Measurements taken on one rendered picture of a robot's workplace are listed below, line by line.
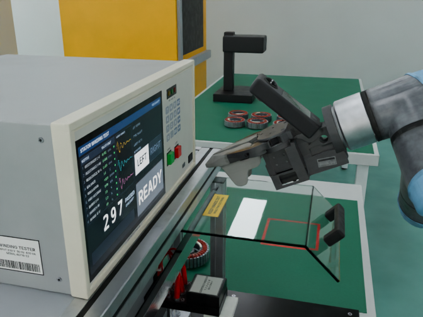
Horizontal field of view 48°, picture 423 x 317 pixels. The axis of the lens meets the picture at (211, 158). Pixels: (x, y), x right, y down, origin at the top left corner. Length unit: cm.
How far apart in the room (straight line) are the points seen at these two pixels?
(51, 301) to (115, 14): 391
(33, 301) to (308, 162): 41
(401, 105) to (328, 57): 520
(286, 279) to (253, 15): 487
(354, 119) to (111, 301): 39
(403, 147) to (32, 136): 45
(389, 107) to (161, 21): 364
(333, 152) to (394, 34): 518
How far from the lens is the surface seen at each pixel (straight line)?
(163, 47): 423
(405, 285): 269
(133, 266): 61
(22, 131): 51
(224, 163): 71
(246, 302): 112
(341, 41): 583
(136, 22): 430
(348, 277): 128
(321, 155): 70
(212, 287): 90
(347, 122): 67
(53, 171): 51
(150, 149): 68
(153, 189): 71
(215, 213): 84
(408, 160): 64
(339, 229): 82
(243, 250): 134
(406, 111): 66
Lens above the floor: 145
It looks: 20 degrees down
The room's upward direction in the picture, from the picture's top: straight up
